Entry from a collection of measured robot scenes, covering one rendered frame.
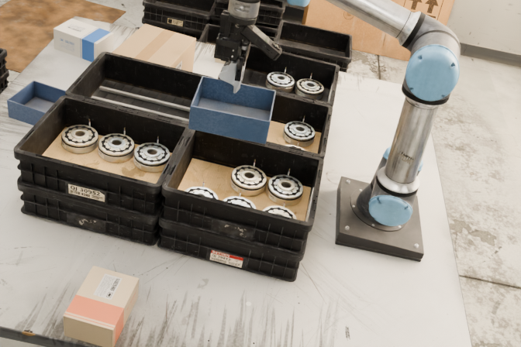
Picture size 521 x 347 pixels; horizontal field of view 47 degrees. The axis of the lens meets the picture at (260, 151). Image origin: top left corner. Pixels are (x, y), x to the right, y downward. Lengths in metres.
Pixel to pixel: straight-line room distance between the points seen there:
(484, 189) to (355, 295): 1.97
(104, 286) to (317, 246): 0.64
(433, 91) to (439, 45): 0.11
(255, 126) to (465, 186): 2.20
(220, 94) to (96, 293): 0.60
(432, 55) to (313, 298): 0.71
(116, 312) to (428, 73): 0.90
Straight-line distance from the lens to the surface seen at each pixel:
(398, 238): 1.85
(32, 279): 1.64
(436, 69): 1.42
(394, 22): 1.55
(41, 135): 1.77
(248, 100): 1.60
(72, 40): 2.51
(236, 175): 1.72
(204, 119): 1.48
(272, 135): 1.95
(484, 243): 3.20
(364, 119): 2.41
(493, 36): 5.03
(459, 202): 3.38
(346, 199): 1.90
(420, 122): 1.51
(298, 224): 1.51
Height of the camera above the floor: 1.94
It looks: 37 degrees down
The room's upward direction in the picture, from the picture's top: 12 degrees clockwise
